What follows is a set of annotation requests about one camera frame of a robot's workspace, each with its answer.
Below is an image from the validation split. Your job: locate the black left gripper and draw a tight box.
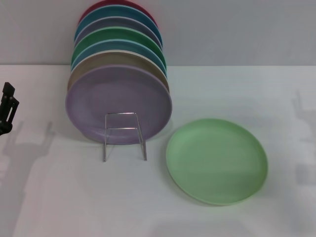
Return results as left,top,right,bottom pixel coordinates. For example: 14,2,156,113
0,82,20,136

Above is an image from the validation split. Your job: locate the grey purple plate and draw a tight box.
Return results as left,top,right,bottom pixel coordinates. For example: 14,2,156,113
74,16,163,48

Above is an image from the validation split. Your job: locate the teal blue plate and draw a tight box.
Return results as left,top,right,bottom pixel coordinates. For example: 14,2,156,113
74,6,163,47

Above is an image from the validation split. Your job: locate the light blue plate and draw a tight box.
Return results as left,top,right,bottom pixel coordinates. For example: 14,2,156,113
70,39,168,73

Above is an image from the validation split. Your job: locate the lavender plate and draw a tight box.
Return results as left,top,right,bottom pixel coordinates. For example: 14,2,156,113
65,64,173,146

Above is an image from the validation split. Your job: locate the metal wire plate rack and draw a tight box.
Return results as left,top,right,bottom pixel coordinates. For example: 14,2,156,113
102,112,148,163

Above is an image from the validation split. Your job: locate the beige plate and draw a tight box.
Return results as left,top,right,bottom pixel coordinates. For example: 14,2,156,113
67,49,170,94

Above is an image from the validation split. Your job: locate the red plate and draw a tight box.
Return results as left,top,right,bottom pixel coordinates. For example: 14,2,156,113
78,0,157,26

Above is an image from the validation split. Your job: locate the light green plate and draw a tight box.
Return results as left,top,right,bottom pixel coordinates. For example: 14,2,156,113
165,118,269,205

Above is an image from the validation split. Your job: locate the dark green plate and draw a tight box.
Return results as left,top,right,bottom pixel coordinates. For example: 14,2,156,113
71,27,166,62

